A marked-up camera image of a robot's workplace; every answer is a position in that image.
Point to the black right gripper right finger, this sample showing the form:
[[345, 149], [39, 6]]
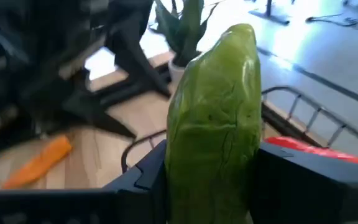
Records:
[[315, 193]]

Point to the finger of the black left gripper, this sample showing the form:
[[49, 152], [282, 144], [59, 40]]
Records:
[[95, 119], [135, 56]]

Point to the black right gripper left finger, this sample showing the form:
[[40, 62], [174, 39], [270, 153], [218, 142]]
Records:
[[73, 208]]

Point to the red chili pepper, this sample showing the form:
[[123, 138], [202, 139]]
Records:
[[315, 151]]

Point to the orange carrot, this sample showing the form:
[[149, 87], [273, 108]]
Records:
[[39, 161]]

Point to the light green cucumber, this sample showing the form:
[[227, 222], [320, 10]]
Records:
[[213, 124]]

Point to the green plant in white pot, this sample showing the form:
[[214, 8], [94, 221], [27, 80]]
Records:
[[185, 31]]

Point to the blue-grey desk foot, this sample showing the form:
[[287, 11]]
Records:
[[269, 17]]

